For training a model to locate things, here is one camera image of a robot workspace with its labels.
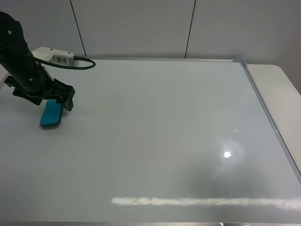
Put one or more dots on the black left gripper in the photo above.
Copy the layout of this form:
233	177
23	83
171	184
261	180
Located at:
32	83

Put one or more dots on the teal whiteboard eraser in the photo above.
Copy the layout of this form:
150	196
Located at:
52	115

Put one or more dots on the white whiteboard with aluminium frame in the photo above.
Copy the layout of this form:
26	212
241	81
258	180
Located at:
149	140

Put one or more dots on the white labelled wrist camera box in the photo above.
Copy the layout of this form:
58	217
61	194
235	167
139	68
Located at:
55	56

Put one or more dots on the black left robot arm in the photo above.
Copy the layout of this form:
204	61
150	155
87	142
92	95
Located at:
13	46

